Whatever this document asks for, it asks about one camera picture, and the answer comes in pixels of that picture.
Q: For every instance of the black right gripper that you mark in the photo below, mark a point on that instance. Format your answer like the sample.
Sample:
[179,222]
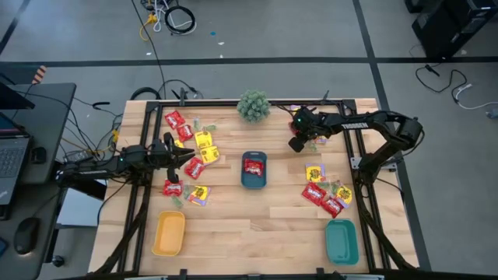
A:
[307,124]

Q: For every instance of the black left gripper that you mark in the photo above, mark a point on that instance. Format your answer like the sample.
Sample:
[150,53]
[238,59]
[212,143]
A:
[163,155]

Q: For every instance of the clear green candy bag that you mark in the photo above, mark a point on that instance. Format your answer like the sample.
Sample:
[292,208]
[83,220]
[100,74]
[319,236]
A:
[177,201]
[186,191]
[210,127]
[325,184]
[196,124]
[313,147]
[335,187]

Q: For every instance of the yellow plastic bin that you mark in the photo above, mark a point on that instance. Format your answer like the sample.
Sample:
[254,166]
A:
[169,233]

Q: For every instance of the green plastic bin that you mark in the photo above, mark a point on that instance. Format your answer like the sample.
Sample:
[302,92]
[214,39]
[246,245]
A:
[342,243]

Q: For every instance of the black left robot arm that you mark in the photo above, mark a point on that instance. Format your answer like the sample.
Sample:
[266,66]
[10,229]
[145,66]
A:
[134,155]

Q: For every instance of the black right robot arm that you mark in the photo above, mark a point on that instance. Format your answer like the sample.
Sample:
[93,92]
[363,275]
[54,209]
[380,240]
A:
[389,118]

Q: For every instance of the artificial succulent plant in pot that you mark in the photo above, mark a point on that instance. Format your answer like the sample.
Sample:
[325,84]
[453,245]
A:
[253,106]

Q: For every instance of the blue-grey plastic bin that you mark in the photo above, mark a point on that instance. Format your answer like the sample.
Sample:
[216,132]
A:
[253,183]

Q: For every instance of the black power adapter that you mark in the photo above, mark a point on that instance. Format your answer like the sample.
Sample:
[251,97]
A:
[78,156]

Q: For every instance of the white panel under desk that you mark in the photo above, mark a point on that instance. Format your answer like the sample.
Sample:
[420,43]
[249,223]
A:
[78,210]

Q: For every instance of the black desk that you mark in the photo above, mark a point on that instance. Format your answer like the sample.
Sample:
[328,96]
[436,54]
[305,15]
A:
[50,116]

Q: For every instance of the small black puck device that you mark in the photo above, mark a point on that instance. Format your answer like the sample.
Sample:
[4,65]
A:
[38,155]

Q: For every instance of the black caster wheel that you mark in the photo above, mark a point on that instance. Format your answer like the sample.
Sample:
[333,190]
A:
[58,261]

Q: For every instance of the orange black striped block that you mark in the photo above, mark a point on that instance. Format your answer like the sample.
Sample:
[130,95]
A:
[39,74]

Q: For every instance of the grey laptop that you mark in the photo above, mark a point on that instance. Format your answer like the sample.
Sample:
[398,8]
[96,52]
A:
[11,159]

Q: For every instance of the black computer tower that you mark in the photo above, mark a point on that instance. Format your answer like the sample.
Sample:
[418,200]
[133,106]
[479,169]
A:
[451,27]

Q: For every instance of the black computer mouse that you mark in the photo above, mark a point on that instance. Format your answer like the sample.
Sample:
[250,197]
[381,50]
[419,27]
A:
[26,235]

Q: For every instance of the black desk monitor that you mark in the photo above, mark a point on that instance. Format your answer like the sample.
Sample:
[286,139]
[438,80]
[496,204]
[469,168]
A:
[11,99]

